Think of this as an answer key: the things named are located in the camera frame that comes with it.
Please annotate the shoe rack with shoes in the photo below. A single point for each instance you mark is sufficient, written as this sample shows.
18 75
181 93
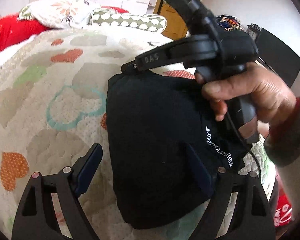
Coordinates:
229 23

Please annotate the white bed sheet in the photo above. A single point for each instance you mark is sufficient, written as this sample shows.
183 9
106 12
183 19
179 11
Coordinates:
7 53

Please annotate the heart pattern quilt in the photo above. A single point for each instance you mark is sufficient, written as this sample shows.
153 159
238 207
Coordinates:
52 107

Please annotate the red shopping bag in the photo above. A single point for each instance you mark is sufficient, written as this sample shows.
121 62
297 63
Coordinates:
283 213

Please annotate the grey sleeve forearm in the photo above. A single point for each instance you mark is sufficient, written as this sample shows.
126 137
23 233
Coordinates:
283 143

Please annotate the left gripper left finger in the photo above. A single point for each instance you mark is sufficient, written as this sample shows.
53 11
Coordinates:
49 207

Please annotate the green polka dot pillow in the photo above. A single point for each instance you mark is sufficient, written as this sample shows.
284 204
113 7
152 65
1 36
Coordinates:
147 22

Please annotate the black pants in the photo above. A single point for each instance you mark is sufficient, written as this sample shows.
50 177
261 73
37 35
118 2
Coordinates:
165 147

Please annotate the person right hand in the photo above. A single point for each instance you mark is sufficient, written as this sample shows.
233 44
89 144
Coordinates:
275 103

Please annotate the red pillow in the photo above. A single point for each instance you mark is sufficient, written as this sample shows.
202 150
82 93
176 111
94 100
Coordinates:
14 31

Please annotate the wooden door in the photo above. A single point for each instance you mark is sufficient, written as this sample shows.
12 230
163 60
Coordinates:
176 27

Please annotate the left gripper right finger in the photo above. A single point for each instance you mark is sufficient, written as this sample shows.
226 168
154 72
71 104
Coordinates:
236 206

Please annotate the black television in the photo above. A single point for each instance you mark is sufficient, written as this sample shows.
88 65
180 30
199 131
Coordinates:
278 56

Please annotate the floral white pillow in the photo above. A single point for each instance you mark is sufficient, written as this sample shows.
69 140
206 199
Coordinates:
58 14

